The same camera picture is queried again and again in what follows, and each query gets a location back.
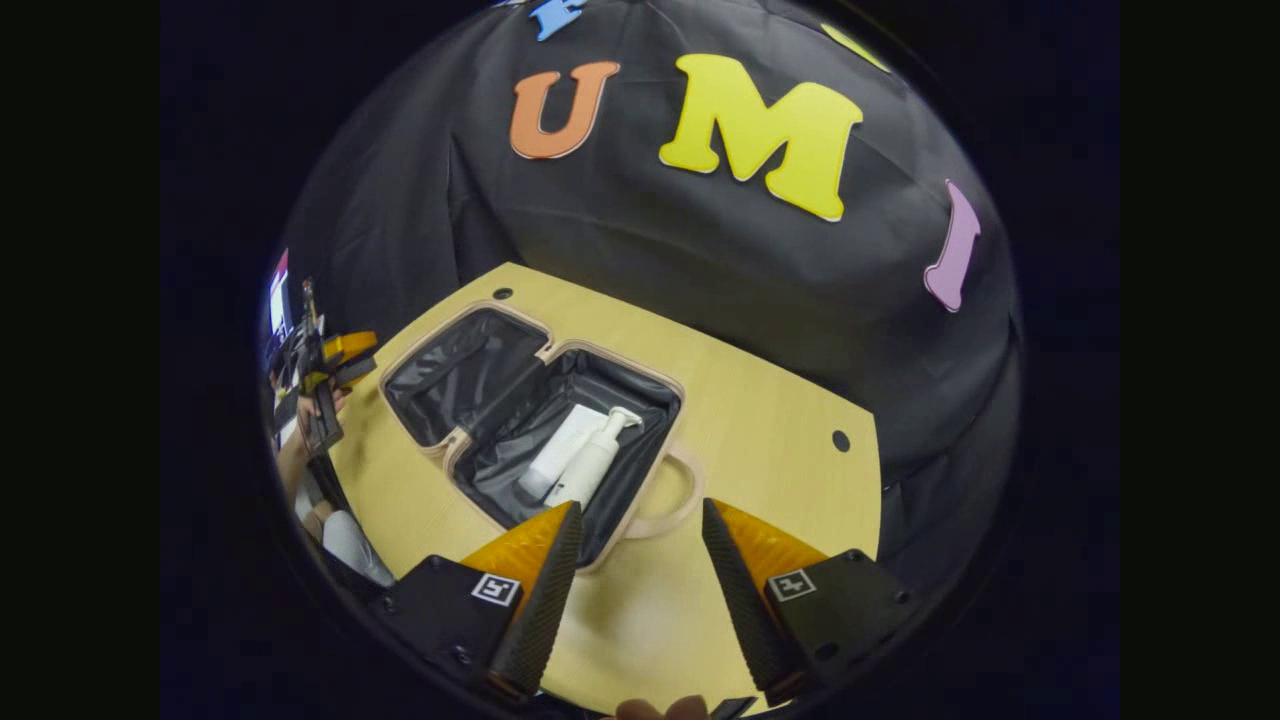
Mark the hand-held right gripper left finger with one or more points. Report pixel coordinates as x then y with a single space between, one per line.
540 600

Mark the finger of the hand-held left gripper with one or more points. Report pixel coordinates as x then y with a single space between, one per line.
350 375
352 346

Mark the pale grey rounded object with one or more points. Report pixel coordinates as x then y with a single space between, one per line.
355 550

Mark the bright computer screen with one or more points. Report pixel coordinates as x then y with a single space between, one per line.
278 300

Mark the white pump bottle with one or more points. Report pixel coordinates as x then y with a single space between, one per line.
590 465

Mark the small pink suitcase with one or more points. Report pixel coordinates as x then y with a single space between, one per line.
440 370

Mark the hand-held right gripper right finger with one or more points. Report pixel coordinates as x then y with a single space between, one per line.
745 600

